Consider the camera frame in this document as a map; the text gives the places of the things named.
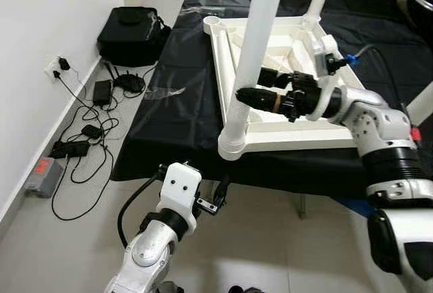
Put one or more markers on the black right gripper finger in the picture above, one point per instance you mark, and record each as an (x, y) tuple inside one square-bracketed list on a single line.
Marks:
[(257, 99), (274, 78)]

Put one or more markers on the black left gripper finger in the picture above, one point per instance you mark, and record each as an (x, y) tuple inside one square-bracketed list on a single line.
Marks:
[(222, 190)]

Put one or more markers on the white plastic table top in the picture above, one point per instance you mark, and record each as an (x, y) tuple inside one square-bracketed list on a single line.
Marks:
[(291, 137)]

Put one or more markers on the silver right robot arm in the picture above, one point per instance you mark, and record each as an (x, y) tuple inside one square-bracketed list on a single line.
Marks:
[(379, 124)]

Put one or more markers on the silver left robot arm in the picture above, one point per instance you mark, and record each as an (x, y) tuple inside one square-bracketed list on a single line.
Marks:
[(149, 252)]

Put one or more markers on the tan rubber band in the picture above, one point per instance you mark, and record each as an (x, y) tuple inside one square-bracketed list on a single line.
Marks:
[(280, 102)]

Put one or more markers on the black tablecloth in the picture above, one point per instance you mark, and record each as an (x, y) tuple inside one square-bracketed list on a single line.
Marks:
[(169, 137)]

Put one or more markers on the grey robot right leg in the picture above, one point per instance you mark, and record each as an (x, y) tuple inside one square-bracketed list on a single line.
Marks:
[(246, 289)]

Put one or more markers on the blue dustpan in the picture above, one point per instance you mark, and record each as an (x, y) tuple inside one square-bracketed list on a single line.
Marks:
[(352, 206)]

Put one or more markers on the black router with antennas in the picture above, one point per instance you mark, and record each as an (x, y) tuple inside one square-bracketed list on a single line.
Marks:
[(130, 84)]

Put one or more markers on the small black power adapter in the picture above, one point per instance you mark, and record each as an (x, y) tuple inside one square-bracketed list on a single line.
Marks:
[(92, 132)]

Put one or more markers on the black square case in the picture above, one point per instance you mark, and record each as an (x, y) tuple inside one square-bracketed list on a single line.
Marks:
[(132, 36)]

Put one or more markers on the black wok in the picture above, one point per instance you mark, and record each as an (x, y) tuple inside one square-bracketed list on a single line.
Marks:
[(421, 9)]

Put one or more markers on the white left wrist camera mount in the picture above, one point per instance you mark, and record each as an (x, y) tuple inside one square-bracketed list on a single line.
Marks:
[(179, 185)]

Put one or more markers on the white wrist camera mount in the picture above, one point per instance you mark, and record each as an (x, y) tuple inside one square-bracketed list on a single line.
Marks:
[(179, 185), (325, 53)]

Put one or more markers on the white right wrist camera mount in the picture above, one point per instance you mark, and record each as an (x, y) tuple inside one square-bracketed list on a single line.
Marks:
[(325, 53)]

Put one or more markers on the metal folding table frame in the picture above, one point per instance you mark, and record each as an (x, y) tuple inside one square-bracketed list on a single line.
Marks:
[(302, 206)]

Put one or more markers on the black wall plug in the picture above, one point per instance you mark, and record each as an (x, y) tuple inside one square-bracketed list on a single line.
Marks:
[(63, 63)]

